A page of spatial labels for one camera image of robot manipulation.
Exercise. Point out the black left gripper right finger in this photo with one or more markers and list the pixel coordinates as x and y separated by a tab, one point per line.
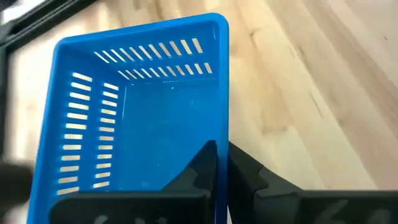
264	199

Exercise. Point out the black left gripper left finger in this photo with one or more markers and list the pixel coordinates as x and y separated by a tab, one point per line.
199	177

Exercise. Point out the blue slotted plastic basket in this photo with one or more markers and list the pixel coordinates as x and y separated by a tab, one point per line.
155	118

